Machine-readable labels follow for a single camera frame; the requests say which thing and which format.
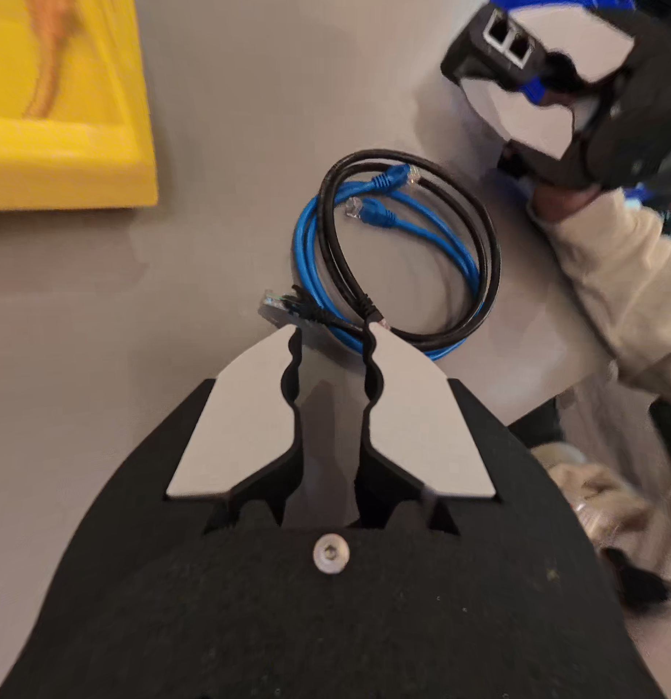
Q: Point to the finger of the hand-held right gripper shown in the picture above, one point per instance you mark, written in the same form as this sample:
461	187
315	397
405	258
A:
532	125
586	38

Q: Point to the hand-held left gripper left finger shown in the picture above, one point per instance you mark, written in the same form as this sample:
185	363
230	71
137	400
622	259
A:
237	431

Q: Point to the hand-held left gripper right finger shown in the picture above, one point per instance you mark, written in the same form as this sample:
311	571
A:
428	431

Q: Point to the black ethernet adapter box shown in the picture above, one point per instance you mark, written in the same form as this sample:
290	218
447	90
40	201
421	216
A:
466	49

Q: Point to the yellow storage bin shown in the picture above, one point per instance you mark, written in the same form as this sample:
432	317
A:
68	164

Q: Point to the person's right forearm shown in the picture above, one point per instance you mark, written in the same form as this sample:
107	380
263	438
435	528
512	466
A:
630	273

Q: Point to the person's right hand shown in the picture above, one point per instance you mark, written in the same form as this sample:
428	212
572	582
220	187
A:
559	199

